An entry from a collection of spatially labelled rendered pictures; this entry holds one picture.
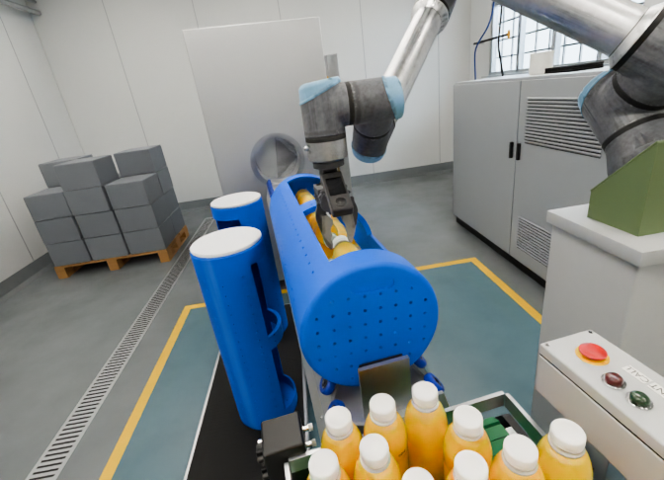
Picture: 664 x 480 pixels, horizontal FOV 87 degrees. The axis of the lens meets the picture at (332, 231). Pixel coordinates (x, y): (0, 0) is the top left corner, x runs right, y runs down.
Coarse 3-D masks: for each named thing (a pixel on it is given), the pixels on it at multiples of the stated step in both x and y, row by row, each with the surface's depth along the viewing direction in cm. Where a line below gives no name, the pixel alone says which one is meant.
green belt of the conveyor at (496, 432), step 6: (486, 420) 69; (492, 420) 68; (498, 420) 68; (486, 426) 67; (492, 426) 67; (498, 426) 67; (486, 432) 66; (492, 432) 66; (498, 432) 66; (504, 432) 66; (492, 438) 65; (498, 438) 65; (504, 438) 65; (492, 444) 64; (498, 444) 64; (492, 450) 63; (498, 450) 63
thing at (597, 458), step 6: (588, 444) 56; (588, 450) 56; (594, 450) 55; (594, 456) 55; (600, 456) 54; (594, 462) 56; (600, 462) 55; (606, 462) 53; (594, 468) 56; (600, 468) 55; (606, 468) 54; (612, 468) 54; (594, 474) 56; (600, 474) 55; (606, 474) 54; (612, 474) 54; (618, 474) 55
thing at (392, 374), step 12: (384, 360) 65; (396, 360) 65; (408, 360) 66; (360, 372) 64; (372, 372) 65; (384, 372) 65; (396, 372) 66; (408, 372) 67; (360, 384) 65; (372, 384) 66; (384, 384) 66; (396, 384) 67; (408, 384) 68; (372, 396) 67; (396, 396) 68; (408, 396) 69; (396, 408) 69
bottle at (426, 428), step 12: (408, 408) 55; (420, 408) 53; (432, 408) 53; (408, 420) 55; (420, 420) 53; (432, 420) 53; (444, 420) 54; (408, 432) 55; (420, 432) 53; (432, 432) 53; (444, 432) 54; (408, 444) 57; (420, 444) 54; (432, 444) 53; (420, 456) 55; (432, 456) 54; (432, 468) 55
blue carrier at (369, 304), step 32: (288, 192) 124; (288, 224) 100; (288, 256) 88; (320, 256) 72; (352, 256) 67; (384, 256) 67; (288, 288) 83; (320, 288) 63; (352, 288) 64; (384, 288) 66; (416, 288) 67; (320, 320) 64; (352, 320) 66; (384, 320) 68; (416, 320) 70; (320, 352) 67; (352, 352) 69; (384, 352) 71; (416, 352) 73; (352, 384) 72
